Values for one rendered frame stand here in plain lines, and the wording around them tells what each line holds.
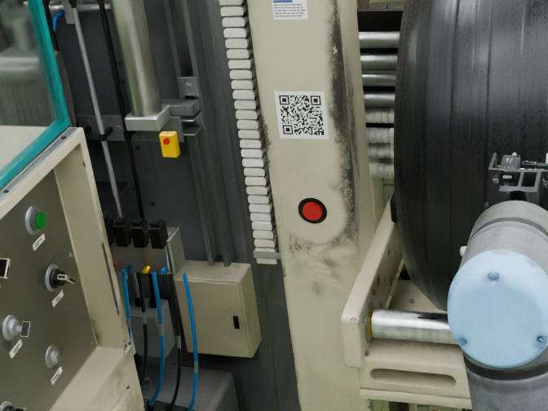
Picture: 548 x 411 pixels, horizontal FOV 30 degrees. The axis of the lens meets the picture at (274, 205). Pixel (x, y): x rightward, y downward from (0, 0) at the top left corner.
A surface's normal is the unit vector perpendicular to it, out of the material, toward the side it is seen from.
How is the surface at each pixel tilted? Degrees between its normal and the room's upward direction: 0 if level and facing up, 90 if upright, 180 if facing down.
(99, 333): 90
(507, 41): 47
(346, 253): 90
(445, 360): 0
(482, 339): 78
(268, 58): 90
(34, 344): 90
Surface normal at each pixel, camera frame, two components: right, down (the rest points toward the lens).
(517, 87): -0.31, -0.05
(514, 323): -0.32, 0.29
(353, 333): -0.29, 0.48
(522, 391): -0.07, 0.35
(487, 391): -0.69, 0.37
